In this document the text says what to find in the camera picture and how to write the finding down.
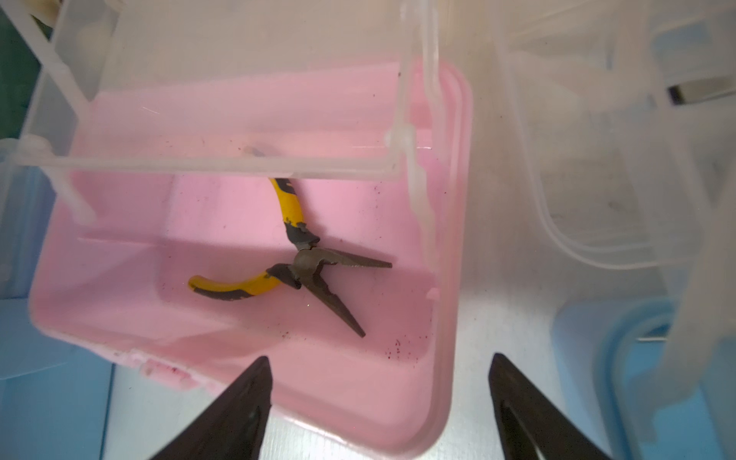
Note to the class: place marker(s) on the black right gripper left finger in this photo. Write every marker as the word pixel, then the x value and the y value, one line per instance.
pixel 234 425

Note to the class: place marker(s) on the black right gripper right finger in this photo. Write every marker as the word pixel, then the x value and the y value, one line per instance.
pixel 529 425

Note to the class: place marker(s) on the pink toolbox with clear lid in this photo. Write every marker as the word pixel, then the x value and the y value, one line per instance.
pixel 158 125

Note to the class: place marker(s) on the blue toolbox at right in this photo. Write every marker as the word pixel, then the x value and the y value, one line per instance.
pixel 625 115

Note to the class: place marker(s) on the green plastic tool case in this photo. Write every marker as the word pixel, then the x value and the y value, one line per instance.
pixel 19 72

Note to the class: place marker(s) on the yellow handled long nose pliers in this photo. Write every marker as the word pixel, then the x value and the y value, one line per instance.
pixel 304 271

